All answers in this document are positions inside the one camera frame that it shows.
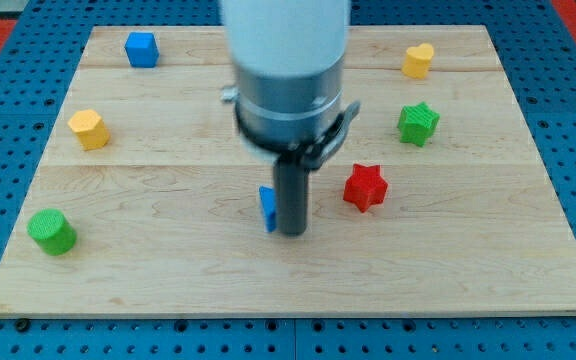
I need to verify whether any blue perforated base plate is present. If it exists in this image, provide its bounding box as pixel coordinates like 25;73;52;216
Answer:
0;0;576;359

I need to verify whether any blue cube block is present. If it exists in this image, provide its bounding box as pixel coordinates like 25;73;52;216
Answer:
124;32;159;68

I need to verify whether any yellow heart block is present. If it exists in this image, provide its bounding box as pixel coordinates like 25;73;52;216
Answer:
401;43;434;79

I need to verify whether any yellow hexagon block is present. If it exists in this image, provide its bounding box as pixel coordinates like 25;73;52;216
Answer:
67;109;110;151

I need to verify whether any red star block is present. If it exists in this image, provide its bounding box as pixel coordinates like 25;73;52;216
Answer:
343;163;388;213

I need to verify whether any wooden board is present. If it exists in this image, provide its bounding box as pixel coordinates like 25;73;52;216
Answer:
0;25;576;319

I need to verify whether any green cylinder block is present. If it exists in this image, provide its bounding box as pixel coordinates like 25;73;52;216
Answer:
26;208;77;256

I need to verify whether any blue triangle block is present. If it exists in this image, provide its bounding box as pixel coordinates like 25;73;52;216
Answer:
259;186;276;233

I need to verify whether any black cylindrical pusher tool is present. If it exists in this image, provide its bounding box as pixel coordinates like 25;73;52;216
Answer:
273;152;309;236

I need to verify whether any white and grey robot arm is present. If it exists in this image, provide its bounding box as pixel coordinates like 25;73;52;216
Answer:
219;0;359;170

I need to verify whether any green star block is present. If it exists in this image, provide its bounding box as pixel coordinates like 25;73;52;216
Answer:
397;102;440;147

